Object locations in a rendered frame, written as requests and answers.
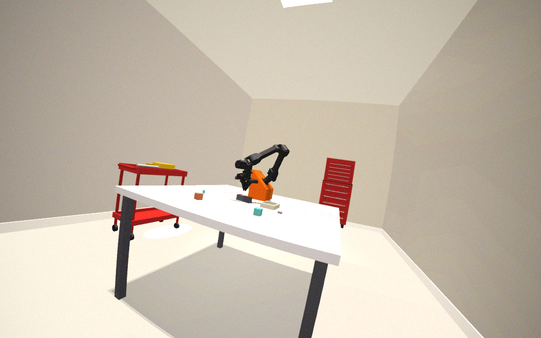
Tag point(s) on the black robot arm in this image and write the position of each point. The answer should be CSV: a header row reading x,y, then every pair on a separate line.
x,y
255,158

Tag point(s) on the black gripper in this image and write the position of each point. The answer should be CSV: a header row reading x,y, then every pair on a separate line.
x,y
247,182

